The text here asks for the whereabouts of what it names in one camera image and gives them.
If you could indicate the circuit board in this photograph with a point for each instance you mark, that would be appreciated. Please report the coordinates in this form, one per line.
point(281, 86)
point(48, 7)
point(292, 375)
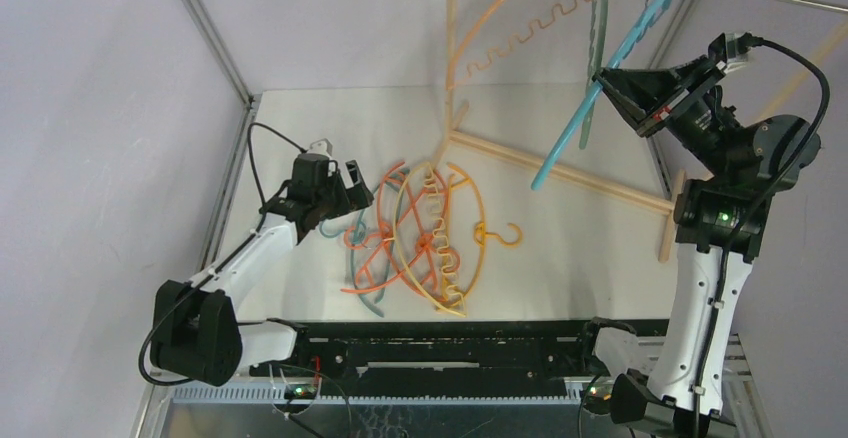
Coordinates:
point(301, 392)
point(596, 399)

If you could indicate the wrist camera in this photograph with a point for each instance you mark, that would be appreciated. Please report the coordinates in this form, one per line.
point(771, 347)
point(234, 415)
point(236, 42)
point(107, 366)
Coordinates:
point(729, 51)
point(322, 147)

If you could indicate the light blue wavy hanger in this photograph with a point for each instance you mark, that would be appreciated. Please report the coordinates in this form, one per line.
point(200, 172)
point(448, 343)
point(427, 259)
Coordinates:
point(647, 19)

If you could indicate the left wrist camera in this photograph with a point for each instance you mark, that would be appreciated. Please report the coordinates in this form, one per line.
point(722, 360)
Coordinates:
point(322, 147)

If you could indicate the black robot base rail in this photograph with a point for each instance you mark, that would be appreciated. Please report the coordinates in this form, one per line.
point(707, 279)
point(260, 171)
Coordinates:
point(441, 362)

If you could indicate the yellow-orange plastic hanger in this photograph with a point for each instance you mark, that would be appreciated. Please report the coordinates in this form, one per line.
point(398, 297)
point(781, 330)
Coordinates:
point(480, 236)

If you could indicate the orange plastic hanger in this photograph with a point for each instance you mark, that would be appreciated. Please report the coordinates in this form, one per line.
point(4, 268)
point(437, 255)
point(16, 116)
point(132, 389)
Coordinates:
point(376, 264)

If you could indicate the green hanging hanger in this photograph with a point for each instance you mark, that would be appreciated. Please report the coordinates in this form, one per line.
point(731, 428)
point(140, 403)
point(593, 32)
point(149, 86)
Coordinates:
point(597, 36)

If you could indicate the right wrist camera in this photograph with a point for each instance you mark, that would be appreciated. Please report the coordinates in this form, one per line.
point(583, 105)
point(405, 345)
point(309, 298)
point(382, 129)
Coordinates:
point(729, 51)

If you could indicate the teal plastic hanger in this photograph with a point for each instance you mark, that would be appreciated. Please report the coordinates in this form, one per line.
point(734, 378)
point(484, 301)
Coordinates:
point(358, 232)

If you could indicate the pale yellow wavy hanger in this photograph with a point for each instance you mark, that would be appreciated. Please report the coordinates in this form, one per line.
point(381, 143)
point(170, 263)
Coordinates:
point(430, 264)

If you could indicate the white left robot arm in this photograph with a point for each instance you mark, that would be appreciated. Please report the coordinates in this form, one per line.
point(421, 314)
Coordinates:
point(196, 333)

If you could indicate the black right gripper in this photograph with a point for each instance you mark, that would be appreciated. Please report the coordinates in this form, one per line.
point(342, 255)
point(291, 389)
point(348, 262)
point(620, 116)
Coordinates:
point(680, 98)

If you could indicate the right circuit board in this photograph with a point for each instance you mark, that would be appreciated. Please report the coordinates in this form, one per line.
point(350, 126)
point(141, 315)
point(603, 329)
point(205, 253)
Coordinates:
point(596, 399)

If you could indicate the left circuit board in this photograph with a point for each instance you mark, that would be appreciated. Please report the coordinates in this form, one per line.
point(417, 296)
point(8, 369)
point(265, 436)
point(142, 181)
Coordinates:
point(301, 392)

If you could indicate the wooden clothes rack frame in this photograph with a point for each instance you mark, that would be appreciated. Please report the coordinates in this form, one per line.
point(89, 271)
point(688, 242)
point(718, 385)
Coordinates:
point(453, 117)

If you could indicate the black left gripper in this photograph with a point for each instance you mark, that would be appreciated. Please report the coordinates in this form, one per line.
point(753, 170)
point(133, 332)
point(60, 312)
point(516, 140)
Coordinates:
point(354, 197)

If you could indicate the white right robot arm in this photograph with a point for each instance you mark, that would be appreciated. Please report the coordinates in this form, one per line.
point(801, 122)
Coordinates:
point(720, 224)

